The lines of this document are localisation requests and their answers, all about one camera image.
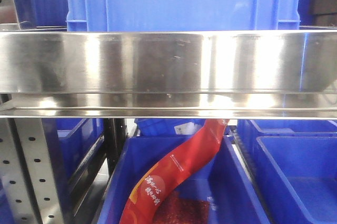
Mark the blue bin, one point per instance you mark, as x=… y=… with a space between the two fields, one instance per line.
x=294 y=167
x=76 y=136
x=222 y=182

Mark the perforated steel upright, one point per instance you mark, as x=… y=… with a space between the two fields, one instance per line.
x=31 y=182

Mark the blue bin centre bottom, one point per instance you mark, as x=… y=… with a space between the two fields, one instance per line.
x=222 y=182

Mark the blue bin left bottom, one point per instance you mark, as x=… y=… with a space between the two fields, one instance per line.
x=76 y=136

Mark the blue bin right bottom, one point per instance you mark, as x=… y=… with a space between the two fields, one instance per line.
x=294 y=167

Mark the stainless steel shelf rail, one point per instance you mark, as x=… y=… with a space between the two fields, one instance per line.
x=225 y=74

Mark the red snack bag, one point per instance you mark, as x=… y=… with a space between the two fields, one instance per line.
x=173 y=169

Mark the large blue crate on shelf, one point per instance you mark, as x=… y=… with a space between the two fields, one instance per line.
x=182 y=15

